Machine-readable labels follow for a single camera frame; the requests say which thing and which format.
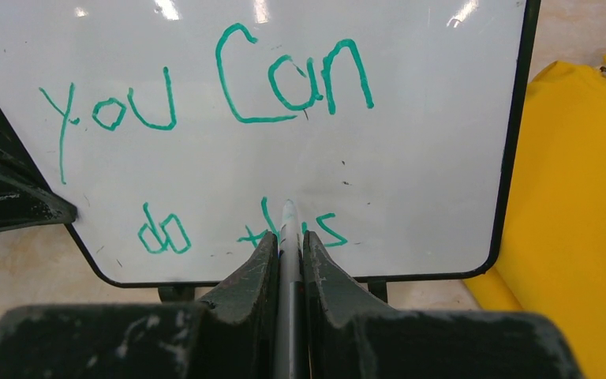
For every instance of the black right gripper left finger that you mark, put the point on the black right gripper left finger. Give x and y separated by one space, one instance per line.
227 333

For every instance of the yellow folded sweatshirt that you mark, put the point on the yellow folded sweatshirt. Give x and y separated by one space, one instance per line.
552 259

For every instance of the black framed whiteboard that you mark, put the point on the black framed whiteboard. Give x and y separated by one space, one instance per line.
184 131

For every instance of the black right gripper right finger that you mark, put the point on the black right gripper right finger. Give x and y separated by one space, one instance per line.
353 334

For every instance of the green whiteboard marker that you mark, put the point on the green whiteboard marker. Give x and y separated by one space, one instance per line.
289 351

